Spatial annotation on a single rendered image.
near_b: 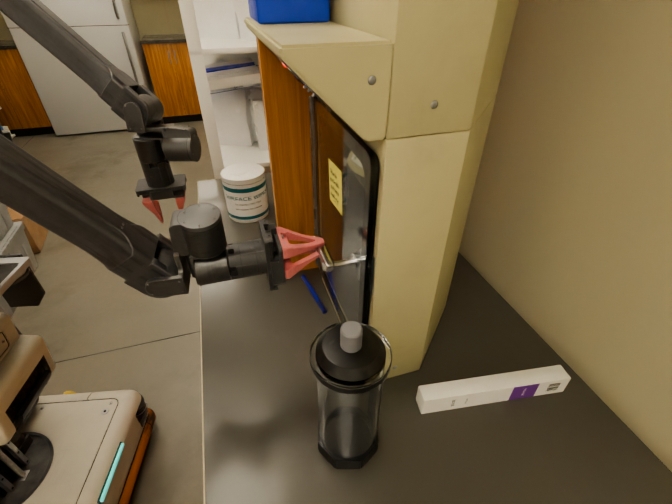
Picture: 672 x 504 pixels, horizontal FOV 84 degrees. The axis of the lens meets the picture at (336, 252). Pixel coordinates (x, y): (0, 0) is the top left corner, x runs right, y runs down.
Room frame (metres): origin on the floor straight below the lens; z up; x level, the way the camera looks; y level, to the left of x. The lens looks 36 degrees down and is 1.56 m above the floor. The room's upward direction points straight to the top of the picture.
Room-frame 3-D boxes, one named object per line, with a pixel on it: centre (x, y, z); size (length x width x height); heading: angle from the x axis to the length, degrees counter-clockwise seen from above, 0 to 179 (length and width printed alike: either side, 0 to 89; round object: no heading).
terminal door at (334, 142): (0.57, 0.00, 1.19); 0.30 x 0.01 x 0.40; 17
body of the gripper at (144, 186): (0.76, 0.39, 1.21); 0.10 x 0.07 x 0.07; 107
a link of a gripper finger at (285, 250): (0.49, 0.06, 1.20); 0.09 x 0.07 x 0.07; 107
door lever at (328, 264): (0.49, 0.00, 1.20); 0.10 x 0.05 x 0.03; 17
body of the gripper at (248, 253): (0.47, 0.13, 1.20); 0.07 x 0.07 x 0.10; 17
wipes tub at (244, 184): (1.06, 0.28, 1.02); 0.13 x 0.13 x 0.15
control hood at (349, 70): (0.56, 0.04, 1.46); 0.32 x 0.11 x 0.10; 17
